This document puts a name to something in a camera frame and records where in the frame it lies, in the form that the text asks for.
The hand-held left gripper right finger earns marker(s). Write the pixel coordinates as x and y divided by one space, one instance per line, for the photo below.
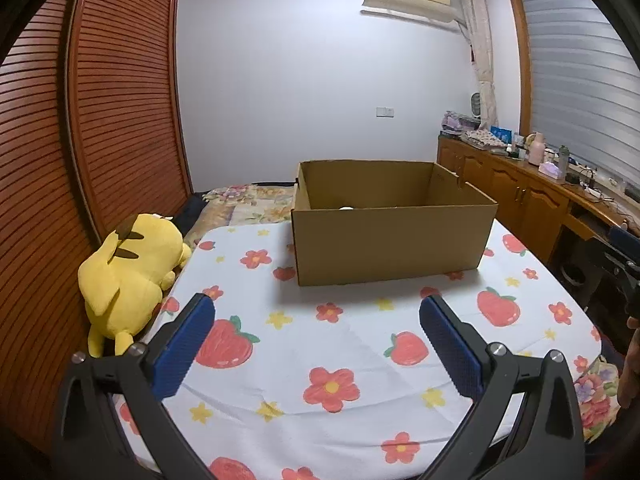
450 350

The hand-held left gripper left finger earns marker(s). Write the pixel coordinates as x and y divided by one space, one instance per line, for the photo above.
182 345

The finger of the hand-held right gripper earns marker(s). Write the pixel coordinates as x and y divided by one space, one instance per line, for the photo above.
625 242
617 266

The brown cardboard box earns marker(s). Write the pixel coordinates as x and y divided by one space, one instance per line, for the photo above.
390 245

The person's right hand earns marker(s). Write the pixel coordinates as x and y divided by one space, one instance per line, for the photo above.
631 365

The trash bin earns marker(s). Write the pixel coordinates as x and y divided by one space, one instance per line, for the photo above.
575 272

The white power strip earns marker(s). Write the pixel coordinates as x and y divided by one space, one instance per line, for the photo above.
597 191

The yellow plush toy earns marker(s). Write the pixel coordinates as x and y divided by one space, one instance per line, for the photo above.
130 280

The strawberry printed blanket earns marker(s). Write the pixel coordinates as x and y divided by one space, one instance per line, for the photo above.
350 340

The green bottle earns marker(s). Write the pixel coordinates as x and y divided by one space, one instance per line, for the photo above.
563 162

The pink tissue box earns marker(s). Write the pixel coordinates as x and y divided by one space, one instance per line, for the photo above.
550 170

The pink thermos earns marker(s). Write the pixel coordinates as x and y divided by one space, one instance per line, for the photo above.
536 150

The wooden cabinet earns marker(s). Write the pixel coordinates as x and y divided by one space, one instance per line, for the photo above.
505 195

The floral quilt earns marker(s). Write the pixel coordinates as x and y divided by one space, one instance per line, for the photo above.
240 205
192 215

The blue box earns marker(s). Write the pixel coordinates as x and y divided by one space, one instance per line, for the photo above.
502 134

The grey window blind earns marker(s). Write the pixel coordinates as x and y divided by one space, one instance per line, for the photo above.
575 75

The folded floral cloth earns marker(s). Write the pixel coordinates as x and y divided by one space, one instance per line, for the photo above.
482 141

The white fan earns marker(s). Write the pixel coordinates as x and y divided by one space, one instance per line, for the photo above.
478 106

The purple cloth pile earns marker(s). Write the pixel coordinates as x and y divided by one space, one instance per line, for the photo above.
456 122

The wooden louvered wardrobe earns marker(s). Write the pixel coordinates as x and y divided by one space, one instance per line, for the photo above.
125 110

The beige curtain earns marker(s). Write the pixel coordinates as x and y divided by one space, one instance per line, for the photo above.
480 45

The white wall switch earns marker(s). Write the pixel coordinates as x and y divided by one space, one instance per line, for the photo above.
385 111

